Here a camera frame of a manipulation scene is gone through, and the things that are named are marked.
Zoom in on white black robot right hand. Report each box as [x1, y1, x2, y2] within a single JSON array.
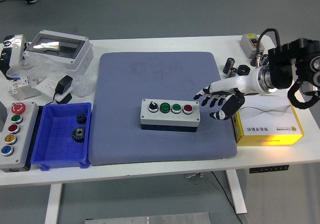
[[193, 68, 261, 121]]

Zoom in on grey four-button control box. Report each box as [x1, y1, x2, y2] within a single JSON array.
[[139, 98, 201, 132]]

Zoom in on black desk height control panel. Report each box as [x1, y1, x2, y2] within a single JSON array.
[[249, 164, 290, 174]]

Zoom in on grey five-button control station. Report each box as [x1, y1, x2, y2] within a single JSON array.
[[0, 101, 40, 173]]

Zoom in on black hexagonal nut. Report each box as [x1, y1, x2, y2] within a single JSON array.
[[236, 64, 251, 76]]

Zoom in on yellow and white cardboard box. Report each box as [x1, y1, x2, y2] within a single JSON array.
[[228, 96, 305, 147]]

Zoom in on white table leg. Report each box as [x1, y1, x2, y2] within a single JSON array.
[[44, 183, 63, 224], [225, 169, 248, 215]]

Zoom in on blue-grey fabric mat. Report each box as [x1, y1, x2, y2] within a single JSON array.
[[88, 51, 238, 167]]

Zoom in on grey metal plate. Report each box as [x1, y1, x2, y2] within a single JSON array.
[[84, 212, 211, 224]]

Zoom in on large black bevel gear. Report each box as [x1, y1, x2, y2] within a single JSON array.
[[71, 125, 87, 143]]

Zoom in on blue plastic bin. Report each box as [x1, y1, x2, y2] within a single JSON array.
[[30, 102, 93, 171]]

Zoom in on clear plastic bag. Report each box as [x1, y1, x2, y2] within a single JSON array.
[[6, 54, 98, 99]]

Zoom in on white circuit breaker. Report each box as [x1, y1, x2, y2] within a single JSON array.
[[7, 74, 42, 101]]

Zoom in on grey two-button switch box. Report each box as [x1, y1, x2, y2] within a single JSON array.
[[239, 33, 266, 59]]

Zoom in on black cable under table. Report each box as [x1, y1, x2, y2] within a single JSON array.
[[209, 171, 245, 224]]

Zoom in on white enclosure with clear window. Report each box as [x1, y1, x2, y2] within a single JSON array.
[[22, 29, 95, 72]]

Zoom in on black power adapter with cord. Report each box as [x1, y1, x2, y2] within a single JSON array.
[[46, 75, 74, 104]]

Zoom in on white wall socket plate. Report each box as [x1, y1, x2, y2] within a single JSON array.
[[35, 76, 72, 102]]

